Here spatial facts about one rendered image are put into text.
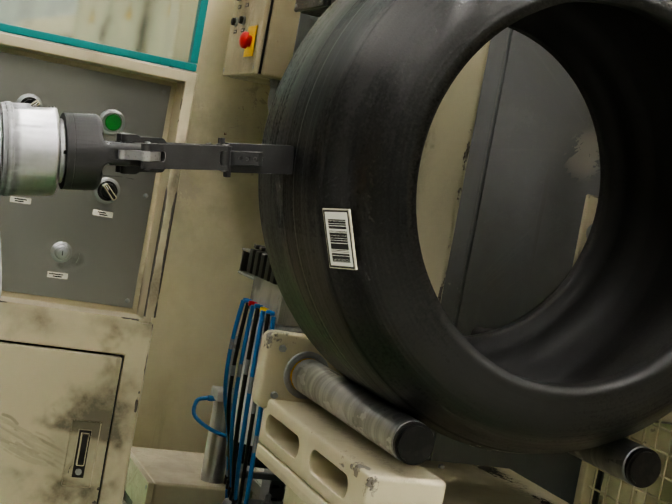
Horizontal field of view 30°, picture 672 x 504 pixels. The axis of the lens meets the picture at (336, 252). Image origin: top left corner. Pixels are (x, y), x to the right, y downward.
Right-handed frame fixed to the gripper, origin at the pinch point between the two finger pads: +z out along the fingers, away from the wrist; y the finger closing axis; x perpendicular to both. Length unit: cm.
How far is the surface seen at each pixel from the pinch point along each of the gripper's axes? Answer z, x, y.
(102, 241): -5, 15, 60
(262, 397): 9.0, 30.7, 23.7
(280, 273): 5.5, 12.9, 7.9
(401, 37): 10.9, -12.7, -10.1
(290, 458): 9.1, 35.4, 12.1
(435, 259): 32.9, 13.3, 26.2
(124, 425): -2, 42, 56
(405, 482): 13.7, 31.9, -10.8
